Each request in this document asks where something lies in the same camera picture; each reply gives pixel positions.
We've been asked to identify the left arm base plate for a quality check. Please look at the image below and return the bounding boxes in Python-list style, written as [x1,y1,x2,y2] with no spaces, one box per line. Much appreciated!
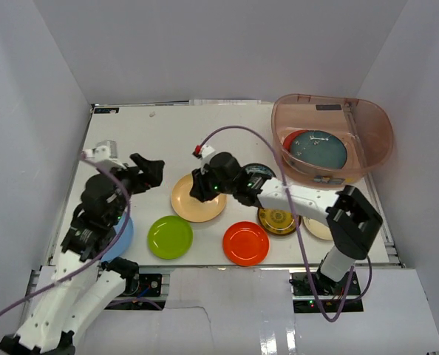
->
[122,274,163,298]

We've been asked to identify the pink translucent plastic bin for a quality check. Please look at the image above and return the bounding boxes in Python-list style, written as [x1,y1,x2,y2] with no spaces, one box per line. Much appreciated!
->
[271,94,394,189]

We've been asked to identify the beige bear plate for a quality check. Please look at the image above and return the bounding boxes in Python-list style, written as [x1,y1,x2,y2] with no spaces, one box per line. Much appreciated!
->
[171,175,227,223]

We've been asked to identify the white paper sheets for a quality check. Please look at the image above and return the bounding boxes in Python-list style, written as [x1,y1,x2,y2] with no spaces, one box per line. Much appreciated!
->
[189,99,262,106]

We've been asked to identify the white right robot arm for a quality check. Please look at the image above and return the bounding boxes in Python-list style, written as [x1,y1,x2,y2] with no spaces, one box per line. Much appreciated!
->
[190,146,383,295]

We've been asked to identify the black label sticker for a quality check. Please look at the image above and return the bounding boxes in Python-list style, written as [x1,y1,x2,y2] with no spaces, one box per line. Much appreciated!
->
[93,107,119,114]

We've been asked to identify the light blue plate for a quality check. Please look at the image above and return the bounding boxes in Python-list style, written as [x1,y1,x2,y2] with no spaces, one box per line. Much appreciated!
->
[101,218,134,262]

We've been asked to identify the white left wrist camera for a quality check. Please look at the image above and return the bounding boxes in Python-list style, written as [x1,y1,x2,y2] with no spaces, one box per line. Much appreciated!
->
[93,140,118,162]

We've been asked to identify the yellow brown patterned plate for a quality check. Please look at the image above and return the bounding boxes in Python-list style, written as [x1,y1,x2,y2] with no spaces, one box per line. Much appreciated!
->
[256,209,302,237]

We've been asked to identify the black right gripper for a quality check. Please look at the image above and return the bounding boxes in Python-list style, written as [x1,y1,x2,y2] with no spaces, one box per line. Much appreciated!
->
[190,163,236,203]

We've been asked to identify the orange plate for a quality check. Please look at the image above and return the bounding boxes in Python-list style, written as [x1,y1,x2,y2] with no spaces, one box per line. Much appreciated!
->
[222,221,270,267]

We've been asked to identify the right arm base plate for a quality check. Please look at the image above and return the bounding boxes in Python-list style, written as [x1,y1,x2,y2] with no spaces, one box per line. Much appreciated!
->
[289,272,361,296]

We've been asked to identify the dark teal blue plate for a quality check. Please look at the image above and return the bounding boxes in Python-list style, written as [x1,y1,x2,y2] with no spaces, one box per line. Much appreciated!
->
[289,130,347,169]

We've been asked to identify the lime green plate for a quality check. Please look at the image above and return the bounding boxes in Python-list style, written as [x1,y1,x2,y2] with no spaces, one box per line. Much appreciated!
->
[147,215,194,260]

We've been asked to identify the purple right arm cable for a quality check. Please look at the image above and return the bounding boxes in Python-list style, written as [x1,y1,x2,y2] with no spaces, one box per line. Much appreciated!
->
[193,125,374,322]

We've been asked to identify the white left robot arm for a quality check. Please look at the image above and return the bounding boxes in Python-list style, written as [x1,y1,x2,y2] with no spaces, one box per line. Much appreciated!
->
[0,152,165,354]

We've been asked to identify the blue white patterned plate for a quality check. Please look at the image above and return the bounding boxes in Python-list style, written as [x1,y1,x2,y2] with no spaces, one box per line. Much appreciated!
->
[243,163,276,178]

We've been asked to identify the cream plate with black mark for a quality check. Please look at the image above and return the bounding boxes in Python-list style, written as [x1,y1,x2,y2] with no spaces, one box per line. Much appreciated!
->
[303,217,333,241]

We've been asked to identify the red plate with teal flower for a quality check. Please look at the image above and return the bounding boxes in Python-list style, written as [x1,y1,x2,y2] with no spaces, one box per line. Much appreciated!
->
[282,129,307,152]

